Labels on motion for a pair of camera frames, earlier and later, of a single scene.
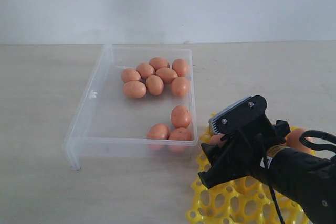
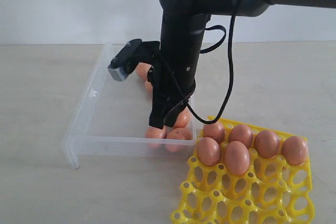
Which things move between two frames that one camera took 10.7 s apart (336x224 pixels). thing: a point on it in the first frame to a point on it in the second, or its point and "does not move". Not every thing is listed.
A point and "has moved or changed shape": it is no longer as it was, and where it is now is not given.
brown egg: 145,70 does not move
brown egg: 130,74 has moved or changed shape
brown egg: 180,116 does not move
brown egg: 293,140 has moved or changed shape
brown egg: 158,131 does not move
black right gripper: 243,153 to 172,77
